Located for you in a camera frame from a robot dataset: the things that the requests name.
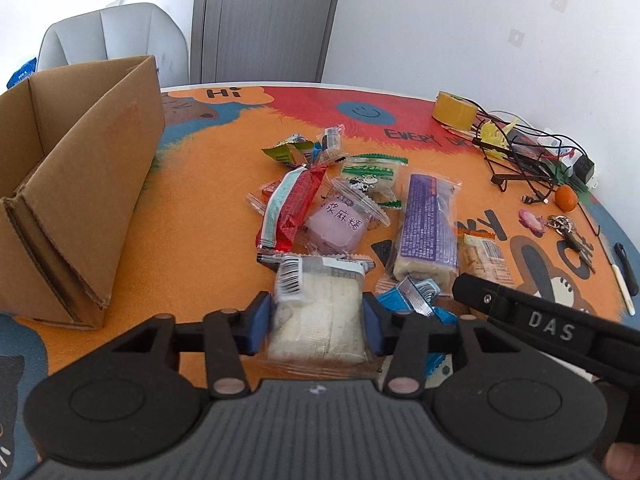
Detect purple cake packet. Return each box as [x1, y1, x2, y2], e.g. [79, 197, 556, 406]
[392, 172, 461, 283]

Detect grey door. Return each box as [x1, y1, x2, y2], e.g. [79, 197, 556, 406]
[190, 0, 348, 85]

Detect blue plastic bag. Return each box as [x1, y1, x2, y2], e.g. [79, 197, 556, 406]
[6, 56, 40, 90]

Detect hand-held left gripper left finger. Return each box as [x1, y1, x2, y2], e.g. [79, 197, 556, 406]
[107, 291, 273, 397]

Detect white pen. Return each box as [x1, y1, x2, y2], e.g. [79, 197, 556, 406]
[617, 265, 637, 317]

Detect brown cardboard box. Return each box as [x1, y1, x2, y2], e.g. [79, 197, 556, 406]
[0, 55, 167, 332]

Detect pink keychain charm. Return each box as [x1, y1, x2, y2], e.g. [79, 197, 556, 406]
[518, 209, 546, 236]

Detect small clear blue candy packet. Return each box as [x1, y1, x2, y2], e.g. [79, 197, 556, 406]
[312, 125, 348, 166]

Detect colourful printed table mat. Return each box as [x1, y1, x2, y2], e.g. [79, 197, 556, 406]
[0, 82, 640, 480]

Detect green white cow-print packet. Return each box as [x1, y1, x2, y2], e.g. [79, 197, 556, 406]
[340, 154, 408, 211]

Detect black wire stand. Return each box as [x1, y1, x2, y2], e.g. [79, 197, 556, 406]
[482, 145, 556, 193]

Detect black power adapter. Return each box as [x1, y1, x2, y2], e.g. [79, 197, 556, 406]
[570, 156, 598, 184]

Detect blue snack packet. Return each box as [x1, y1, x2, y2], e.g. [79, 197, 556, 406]
[375, 277, 458, 386]

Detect green snack packet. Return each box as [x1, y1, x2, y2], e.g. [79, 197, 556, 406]
[262, 133, 316, 168]

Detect yellow tape roll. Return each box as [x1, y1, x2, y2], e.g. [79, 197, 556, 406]
[432, 91, 478, 128]

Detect small clear orange candy packet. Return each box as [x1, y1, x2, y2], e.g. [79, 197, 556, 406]
[245, 180, 283, 216]

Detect beige biscuit packet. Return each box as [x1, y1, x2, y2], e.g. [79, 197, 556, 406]
[457, 230, 516, 289]

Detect orange tangerine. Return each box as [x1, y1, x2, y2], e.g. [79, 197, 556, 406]
[555, 185, 580, 211]

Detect red snack packet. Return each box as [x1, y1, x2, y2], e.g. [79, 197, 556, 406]
[255, 165, 328, 254]

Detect black pen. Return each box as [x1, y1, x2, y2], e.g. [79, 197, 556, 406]
[614, 242, 640, 297]

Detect pink mochi packet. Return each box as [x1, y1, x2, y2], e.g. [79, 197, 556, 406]
[300, 177, 393, 259]

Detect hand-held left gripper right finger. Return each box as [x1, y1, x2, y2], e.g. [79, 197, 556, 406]
[361, 292, 528, 395]

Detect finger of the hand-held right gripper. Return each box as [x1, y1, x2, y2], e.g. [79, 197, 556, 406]
[451, 273, 640, 396]

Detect white cake packet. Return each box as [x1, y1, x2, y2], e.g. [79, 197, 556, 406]
[257, 254, 377, 378]

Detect white power strip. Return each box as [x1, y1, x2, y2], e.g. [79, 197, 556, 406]
[525, 132, 576, 181]

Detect person's right hand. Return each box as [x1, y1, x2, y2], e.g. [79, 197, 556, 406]
[602, 442, 640, 480]

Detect black usb cable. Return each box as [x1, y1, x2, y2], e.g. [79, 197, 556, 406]
[520, 180, 560, 207]

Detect yellow plastic toy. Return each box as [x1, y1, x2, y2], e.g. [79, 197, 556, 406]
[472, 115, 523, 153]

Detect bunch of keys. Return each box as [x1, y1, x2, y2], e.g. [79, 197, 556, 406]
[546, 214, 598, 275]

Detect grey padded chair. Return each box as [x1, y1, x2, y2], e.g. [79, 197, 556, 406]
[37, 2, 190, 98]

